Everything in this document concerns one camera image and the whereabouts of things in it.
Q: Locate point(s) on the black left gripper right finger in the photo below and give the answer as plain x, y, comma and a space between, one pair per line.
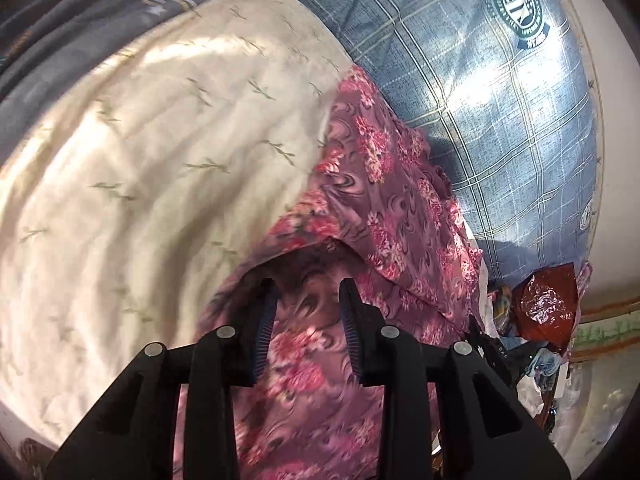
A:
447, 395

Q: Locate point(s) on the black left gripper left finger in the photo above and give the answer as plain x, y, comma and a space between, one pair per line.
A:
130, 432

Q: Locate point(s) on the pink floral garment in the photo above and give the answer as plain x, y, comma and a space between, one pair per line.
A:
377, 210

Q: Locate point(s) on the white cloth piece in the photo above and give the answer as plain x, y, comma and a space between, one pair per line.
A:
530, 396

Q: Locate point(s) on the red plastic bag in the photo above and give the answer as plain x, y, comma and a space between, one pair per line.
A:
545, 306

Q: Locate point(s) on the cream leaf-print sheet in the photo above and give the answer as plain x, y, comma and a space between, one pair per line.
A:
145, 186

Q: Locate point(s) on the blue plaid bedsheet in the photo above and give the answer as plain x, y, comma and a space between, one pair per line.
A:
500, 90

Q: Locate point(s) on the grey blue striped blanket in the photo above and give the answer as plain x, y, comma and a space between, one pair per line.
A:
47, 45

